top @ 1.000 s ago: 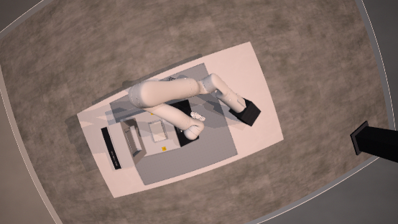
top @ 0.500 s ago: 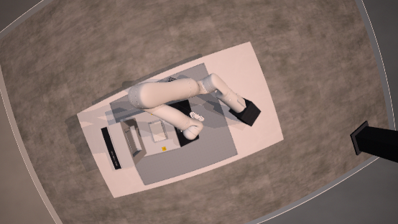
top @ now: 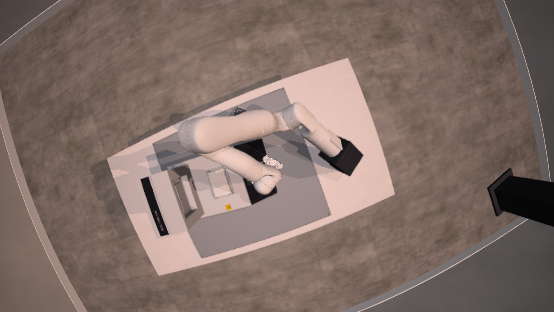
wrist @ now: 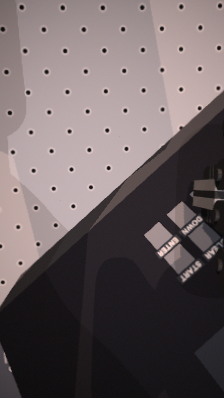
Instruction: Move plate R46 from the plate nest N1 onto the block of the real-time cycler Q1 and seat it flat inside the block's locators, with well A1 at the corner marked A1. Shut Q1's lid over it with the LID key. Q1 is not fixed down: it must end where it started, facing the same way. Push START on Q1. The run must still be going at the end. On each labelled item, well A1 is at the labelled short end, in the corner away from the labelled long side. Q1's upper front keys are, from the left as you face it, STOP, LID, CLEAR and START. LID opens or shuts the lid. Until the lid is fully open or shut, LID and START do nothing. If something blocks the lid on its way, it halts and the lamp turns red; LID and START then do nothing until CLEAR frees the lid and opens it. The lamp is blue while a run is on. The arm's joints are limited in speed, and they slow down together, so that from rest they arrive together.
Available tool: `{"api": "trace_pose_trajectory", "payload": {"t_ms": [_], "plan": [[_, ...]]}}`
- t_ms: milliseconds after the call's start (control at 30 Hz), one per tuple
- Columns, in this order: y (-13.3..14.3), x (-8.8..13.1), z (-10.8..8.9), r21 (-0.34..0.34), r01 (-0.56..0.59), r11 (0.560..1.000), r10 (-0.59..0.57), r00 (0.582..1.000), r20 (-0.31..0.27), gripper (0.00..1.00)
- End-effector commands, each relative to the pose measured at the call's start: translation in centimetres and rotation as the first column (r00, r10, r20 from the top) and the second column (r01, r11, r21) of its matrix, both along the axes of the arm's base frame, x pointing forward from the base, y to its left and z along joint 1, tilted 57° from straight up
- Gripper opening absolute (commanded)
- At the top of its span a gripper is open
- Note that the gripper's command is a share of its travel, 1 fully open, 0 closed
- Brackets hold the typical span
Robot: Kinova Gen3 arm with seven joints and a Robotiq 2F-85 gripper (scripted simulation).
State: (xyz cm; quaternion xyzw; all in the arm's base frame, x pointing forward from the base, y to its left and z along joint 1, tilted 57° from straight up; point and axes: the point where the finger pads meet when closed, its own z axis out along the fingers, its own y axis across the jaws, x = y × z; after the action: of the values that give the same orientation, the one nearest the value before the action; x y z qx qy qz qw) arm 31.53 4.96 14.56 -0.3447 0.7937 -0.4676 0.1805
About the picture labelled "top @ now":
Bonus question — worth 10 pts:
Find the dark grey benchtop machine with lid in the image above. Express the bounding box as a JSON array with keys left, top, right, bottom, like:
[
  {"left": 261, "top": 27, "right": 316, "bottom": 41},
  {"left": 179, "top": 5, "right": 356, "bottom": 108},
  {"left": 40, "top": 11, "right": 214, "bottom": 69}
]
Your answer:
[{"left": 136, "top": 139, "right": 277, "bottom": 238}]

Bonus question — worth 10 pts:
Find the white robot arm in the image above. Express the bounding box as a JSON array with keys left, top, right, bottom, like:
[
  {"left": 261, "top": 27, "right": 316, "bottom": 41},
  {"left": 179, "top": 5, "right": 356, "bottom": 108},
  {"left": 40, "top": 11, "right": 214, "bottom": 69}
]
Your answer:
[{"left": 177, "top": 102, "right": 343, "bottom": 195}]

